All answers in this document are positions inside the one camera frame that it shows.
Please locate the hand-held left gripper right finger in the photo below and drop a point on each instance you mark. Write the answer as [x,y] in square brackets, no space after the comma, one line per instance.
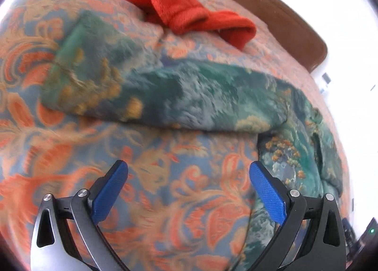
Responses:
[267,189]

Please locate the floral patterned bedspread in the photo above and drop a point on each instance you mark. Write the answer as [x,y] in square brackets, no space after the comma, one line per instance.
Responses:
[88,170]

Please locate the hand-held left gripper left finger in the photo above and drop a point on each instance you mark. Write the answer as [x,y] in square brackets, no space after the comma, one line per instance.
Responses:
[109,188]

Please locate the green patterned garment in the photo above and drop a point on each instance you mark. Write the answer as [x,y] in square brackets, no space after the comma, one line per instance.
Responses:
[189,99]

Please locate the red fleece garment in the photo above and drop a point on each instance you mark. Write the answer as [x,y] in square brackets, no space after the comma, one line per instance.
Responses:
[183,5]

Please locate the brown leather headboard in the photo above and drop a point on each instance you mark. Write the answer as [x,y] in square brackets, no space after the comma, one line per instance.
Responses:
[265,11]

